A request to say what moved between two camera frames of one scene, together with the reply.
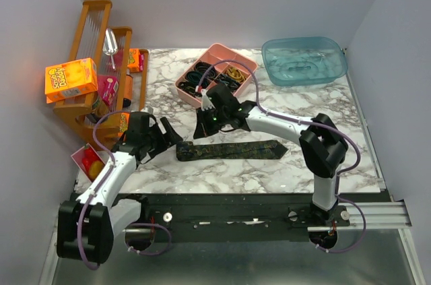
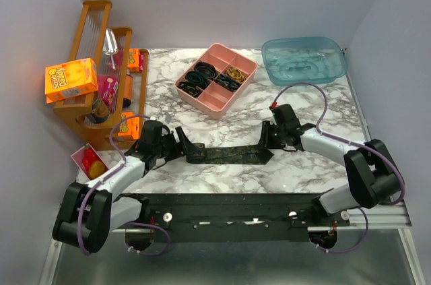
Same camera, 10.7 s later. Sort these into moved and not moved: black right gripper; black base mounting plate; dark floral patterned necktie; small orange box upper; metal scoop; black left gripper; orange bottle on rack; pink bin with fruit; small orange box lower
Moved: dark floral patterned necktie; black right gripper; black left gripper
Not moved: black base mounting plate; small orange box upper; pink bin with fruit; small orange box lower; metal scoop; orange bottle on rack
